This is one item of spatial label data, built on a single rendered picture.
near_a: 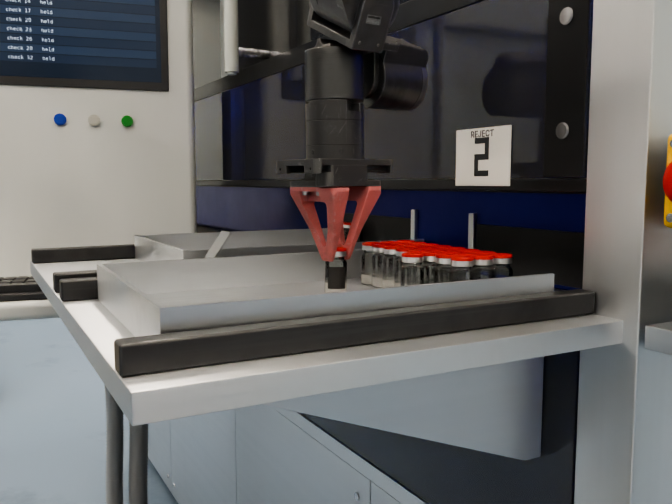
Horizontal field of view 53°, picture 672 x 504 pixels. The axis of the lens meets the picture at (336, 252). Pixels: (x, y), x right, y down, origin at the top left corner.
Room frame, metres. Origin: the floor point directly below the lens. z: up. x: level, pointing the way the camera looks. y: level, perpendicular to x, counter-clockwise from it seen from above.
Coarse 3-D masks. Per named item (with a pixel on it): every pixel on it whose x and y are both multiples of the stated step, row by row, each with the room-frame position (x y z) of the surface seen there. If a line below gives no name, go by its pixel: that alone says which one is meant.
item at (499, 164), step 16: (480, 128) 0.71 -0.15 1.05; (496, 128) 0.69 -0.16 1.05; (464, 144) 0.73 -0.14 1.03; (480, 144) 0.71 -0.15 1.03; (496, 144) 0.69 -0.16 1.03; (464, 160) 0.73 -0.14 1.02; (480, 160) 0.71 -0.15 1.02; (496, 160) 0.69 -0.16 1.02; (464, 176) 0.73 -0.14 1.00; (480, 176) 0.71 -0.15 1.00; (496, 176) 0.68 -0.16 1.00
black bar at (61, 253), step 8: (40, 248) 0.95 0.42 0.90; (48, 248) 0.95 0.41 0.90; (56, 248) 0.95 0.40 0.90; (64, 248) 0.95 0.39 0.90; (72, 248) 0.96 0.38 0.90; (80, 248) 0.96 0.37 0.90; (88, 248) 0.97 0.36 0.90; (96, 248) 0.97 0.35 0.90; (104, 248) 0.98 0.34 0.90; (112, 248) 0.98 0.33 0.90; (120, 248) 0.99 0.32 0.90; (128, 248) 0.99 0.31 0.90; (32, 256) 0.93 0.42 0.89; (40, 256) 0.94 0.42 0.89; (48, 256) 0.94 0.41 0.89; (56, 256) 0.95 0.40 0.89; (64, 256) 0.95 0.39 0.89; (72, 256) 0.96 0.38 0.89; (80, 256) 0.96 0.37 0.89; (88, 256) 0.97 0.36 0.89; (96, 256) 0.97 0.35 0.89; (104, 256) 0.98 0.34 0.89; (112, 256) 0.98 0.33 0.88; (120, 256) 0.99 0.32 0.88; (128, 256) 0.99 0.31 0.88
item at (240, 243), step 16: (144, 240) 0.94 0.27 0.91; (160, 240) 1.01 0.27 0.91; (176, 240) 1.02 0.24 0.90; (192, 240) 1.03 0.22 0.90; (208, 240) 1.04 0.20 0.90; (240, 240) 1.07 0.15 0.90; (256, 240) 1.08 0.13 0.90; (272, 240) 1.10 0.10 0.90; (288, 240) 1.11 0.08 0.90; (304, 240) 1.12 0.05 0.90; (416, 240) 0.92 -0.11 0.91; (144, 256) 0.94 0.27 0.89; (160, 256) 0.86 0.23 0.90; (176, 256) 0.79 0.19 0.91; (192, 256) 0.77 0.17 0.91; (224, 256) 0.79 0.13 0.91
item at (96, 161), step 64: (0, 0) 1.24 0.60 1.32; (64, 0) 1.28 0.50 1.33; (128, 0) 1.31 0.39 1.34; (0, 64) 1.24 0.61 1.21; (64, 64) 1.28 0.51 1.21; (128, 64) 1.31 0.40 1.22; (192, 64) 1.36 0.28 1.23; (0, 128) 1.24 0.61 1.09; (64, 128) 1.28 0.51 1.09; (128, 128) 1.31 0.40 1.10; (192, 128) 1.36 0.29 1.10; (0, 192) 1.24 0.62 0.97; (64, 192) 1.28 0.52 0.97; (128, 192) 1.31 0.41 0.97; (192, 192) 1.35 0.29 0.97; (0, 256) 1.24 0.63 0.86
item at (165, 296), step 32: (256, 256) 0.72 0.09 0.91; (288, 256) 0.74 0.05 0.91; (320, 256) 0.76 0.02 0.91; (352, 256) 0.78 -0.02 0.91; (128, 288) 0.51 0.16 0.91; (160, 288) 0.67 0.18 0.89; (192, 288) 0.69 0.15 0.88; (224, 288) 0.70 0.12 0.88; (256, 288) 0.70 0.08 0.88; (288, 288) 0.70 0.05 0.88; (320, 288) 0.70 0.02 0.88; (352, 288) 0.70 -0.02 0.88; (384, 288) 0.50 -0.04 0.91; (416, 288) 0.51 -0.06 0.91; (448, 288) 0.52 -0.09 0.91; (480, 288) 0.54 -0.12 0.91; (512, 288) 0.55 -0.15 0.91; (544, 288) 0.57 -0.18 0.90; (128, 320) 0.51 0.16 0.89; (160, 320) 0.42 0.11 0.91; (192, 320) 0.43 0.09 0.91; (224, 320) 0.44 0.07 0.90; (256, 320) 0.45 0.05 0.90
